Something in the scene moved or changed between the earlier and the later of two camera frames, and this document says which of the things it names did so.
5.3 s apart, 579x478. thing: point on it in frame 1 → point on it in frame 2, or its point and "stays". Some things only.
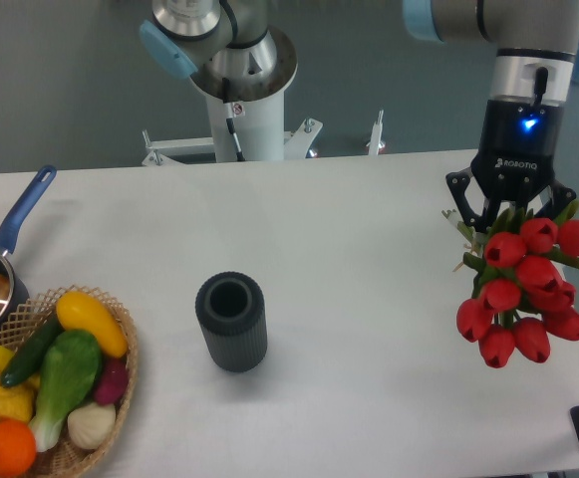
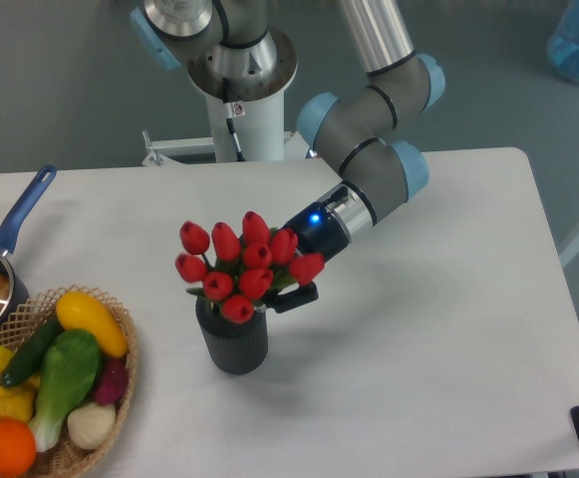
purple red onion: (112, 385) stays
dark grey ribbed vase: (231, 308) stays
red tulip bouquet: (520, 296) → (238, 276)
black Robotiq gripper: (518, 148) → (318, 232)
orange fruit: (8, 447) stays
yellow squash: (83, 312) stays
